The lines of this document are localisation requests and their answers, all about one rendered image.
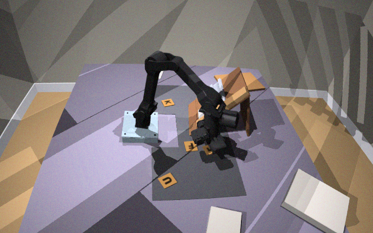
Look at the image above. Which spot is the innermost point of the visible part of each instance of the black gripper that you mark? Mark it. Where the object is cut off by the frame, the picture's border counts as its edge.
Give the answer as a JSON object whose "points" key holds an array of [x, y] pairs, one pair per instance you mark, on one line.
{"points": [[218, 145]]}

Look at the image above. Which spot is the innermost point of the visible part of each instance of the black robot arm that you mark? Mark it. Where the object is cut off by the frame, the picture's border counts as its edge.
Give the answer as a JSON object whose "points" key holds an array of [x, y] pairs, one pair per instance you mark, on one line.
{"points": [[207, 96]]}

